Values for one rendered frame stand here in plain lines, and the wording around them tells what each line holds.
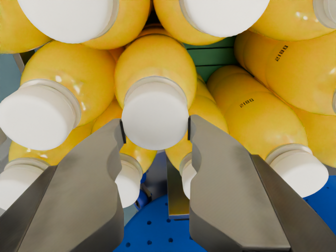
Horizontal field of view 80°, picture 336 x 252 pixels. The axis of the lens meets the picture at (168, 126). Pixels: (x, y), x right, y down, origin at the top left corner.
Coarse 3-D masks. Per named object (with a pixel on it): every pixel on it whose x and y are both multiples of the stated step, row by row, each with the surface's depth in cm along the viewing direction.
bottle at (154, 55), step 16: (144, 32) 19; (160, 32) 18; (128, 48) 15; (144, 48) 14; (160, 48) 14; (176, 48) 15; (128, 64) 14; (144, 64) 13; (160, 64) 13; (176, 64) 14; (192, 64) 16; (128, 80) 13; (144, 80) 12; (160, 80) 12; (176, 80) 13; (192, 80) 15; (128, 96) 13; (192, 96) 15
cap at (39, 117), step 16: (16, 96) 11; (32, 96) 11; (48, 96) 12; (64, 96) 13; (0, 112) 11; (16, 112) 11; (32, 112) 11; (48, 112) 11; (64, 112) 12; (16, 128) 12; (32, 128) 12; (48, 128) 12; (64, 128) 12; (32, 144) 13; (48, 144) 13
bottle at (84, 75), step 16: (48, 48) 15; (64, 48) 15; (80, 48) 16; (32, 64) 14; (48, 64) 14; (64, 64) 14; (80, 64) 15; (96, 64) 16; (112, 64) 18; (32, 80) 13; (48, 80) 13; (64, 80) 14; (80, 80) 14; (96, 80) 15; (112, 80) 17; (80, 96) 14; (96, 96) 15; (112, 96) 18; (80, 112) 14; (96, 112) 16
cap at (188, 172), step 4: (188, 164) 16; (184, 168) 16; (188, 168) 15; (192, 168) 15; (184, 172) 16; (188, 172) 15; (192, 172) 15; (196, 172) 15; (184, 176) 16; (188, 176) 15; (192, 176) 15; (184, 180) 15; (188, 180) 15; (184, 184) 15; (188, 184) 15; (184, 188) 15; (188, 188) 15; (184, 192) 16; (188, 192) 16; (188, 196) 16
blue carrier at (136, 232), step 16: (144, 208) 34; (160, 208) 34; (128, 224) 32; (144, 224) 32; (160, 224) 32; (176, 224) 32; (128, 240) 30; (144, 240) 30; (160, 240) 30; (176, 240) 30; (192, 240) 29
